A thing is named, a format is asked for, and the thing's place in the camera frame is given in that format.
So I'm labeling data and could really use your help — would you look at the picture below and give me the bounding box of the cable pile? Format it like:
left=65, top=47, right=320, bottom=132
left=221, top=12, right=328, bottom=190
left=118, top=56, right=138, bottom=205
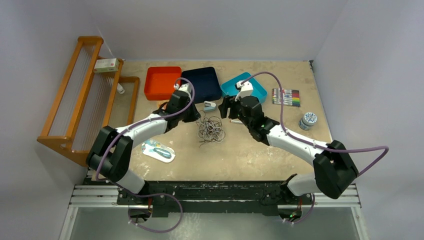
left=196, top=110, right=227, bottom=149

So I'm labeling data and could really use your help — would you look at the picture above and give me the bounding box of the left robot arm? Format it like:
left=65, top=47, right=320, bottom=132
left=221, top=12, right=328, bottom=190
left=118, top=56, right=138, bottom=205
left=86, top=89, right=200, bottom=205

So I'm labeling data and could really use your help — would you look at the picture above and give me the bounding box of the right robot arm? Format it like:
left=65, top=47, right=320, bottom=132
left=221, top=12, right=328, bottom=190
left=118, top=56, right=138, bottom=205
left=218, top=95, right=359, bottom=204

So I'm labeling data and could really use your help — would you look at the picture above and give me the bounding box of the light blue tray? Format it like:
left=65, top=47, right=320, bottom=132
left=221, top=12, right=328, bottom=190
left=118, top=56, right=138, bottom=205
left=220, top=72, right=268, bottom=104

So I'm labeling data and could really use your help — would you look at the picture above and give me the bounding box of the light blue stapler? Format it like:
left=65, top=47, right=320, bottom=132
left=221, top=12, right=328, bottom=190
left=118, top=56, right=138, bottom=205
left=203, top=101, right=217, bottom=112

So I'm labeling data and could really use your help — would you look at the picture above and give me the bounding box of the white red marker pen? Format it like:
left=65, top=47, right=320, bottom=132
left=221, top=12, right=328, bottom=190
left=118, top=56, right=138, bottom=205
left=230, top=119, right=243, bottom=124

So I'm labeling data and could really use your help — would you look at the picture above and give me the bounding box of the orange notebook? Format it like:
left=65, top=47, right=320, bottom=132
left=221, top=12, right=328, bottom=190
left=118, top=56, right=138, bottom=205
left=157, top=100, right=169, bottom=110

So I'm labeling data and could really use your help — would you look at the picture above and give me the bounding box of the dark blue tray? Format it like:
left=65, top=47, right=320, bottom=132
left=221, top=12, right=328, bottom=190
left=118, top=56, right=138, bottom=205
left=181, top=66, right=222, bottom=104

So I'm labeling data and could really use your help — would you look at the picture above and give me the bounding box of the orange tray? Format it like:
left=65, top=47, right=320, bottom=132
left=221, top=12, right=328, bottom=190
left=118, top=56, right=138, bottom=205
left=144, top=66, right=182, bottom=101

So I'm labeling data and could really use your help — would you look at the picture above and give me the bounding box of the marker pen pack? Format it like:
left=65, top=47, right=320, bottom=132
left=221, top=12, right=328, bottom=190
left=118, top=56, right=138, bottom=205
left=271, top=88, right=301, bottom=107

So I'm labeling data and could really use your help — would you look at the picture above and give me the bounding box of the scissors blister pack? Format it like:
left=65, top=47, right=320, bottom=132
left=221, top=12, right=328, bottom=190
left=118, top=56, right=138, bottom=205
left=141, top=139, right=176, bottom=164

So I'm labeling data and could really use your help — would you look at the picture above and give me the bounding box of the blue white round tin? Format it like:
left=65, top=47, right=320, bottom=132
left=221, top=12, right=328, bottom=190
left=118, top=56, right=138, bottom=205
left=298, top=112, right=318, bottom=131

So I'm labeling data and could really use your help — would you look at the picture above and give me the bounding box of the small white red box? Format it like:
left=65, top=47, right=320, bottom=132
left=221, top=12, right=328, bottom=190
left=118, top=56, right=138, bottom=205
left=93, top=58, right=120, bottom=73

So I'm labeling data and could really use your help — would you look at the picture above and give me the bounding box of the wooden rack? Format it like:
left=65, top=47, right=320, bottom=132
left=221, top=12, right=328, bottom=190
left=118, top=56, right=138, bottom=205
left=37, top=36, right=140, bottom=167

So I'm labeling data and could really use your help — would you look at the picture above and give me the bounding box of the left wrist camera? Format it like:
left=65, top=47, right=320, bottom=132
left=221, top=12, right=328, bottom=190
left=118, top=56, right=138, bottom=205
left=173, top=83, right=193, bottom=98

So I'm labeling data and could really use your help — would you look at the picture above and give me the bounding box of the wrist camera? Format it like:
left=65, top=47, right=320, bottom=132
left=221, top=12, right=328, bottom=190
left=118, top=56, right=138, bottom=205
left=173, top=83, right=193, bottom=98
left=234, top=80, right=254, bottom=102

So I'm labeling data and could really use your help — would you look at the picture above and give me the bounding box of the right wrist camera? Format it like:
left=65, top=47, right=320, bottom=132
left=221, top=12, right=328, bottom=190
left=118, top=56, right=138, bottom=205
left=234, top=80, right=254, bottom=102

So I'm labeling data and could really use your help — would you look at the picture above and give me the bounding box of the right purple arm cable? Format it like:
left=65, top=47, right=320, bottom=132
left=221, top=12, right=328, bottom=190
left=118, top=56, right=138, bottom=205
left=238, top=71, right=390, bottom=178

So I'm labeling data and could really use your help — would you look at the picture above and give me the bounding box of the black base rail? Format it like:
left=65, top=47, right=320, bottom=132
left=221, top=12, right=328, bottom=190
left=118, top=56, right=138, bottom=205
left=117, top=180, right=313, bottom=220

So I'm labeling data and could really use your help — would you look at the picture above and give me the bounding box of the aluminium frame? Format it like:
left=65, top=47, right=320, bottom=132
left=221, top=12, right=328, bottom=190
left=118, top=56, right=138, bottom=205
left=59, top=184, right=370, bottom=240

